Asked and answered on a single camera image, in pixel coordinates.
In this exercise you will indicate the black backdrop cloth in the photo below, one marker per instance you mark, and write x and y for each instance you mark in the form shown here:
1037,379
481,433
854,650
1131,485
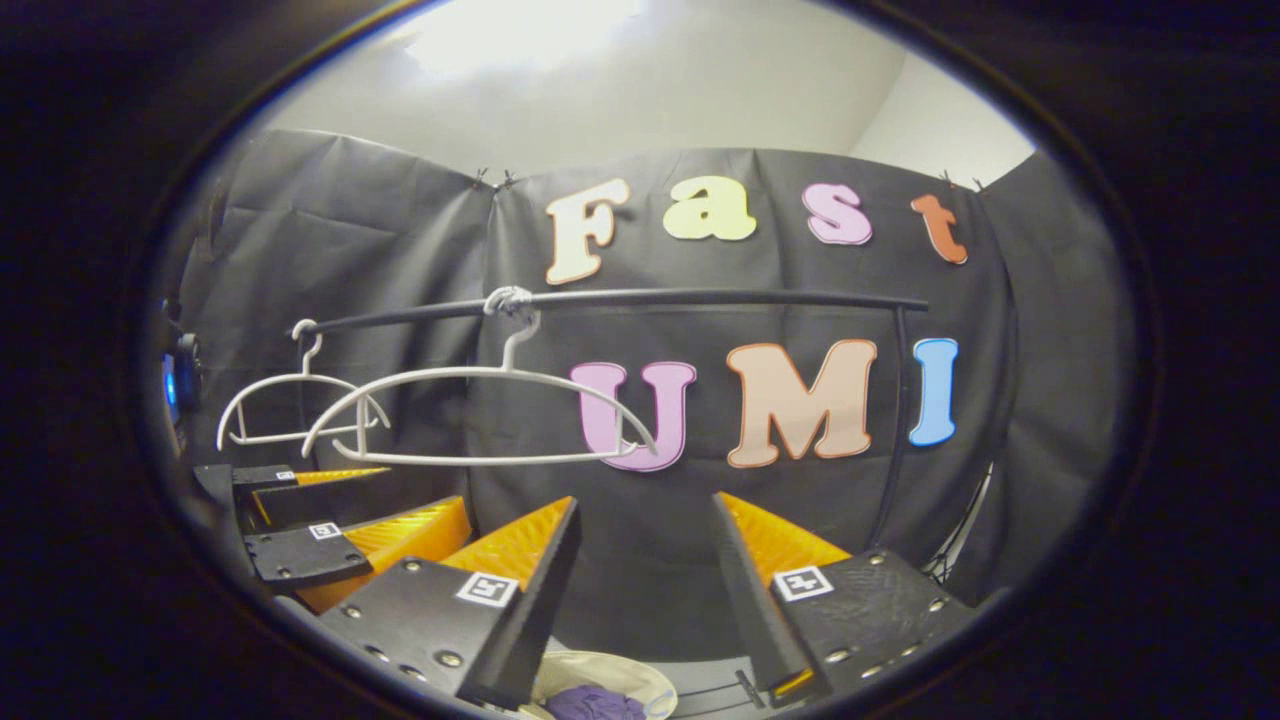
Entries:
350,220

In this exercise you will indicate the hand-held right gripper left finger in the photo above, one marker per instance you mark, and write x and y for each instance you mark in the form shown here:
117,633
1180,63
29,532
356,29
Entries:
530,610

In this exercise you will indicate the black clothes rack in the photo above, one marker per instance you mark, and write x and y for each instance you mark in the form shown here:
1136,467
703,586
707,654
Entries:
750,297

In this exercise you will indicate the white hanger with knotted hook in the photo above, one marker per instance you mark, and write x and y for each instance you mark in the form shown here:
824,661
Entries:
500,370

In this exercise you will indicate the beige laundry hamper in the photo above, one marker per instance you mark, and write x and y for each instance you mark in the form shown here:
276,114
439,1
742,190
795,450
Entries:
620,670

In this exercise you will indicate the white plain hanger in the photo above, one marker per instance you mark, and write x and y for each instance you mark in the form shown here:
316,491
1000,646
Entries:
300,376

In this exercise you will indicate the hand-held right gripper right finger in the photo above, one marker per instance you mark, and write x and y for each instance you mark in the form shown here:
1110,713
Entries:
765,610

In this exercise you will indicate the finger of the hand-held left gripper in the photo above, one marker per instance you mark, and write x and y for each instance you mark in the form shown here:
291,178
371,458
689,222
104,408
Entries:
305,555
320,502

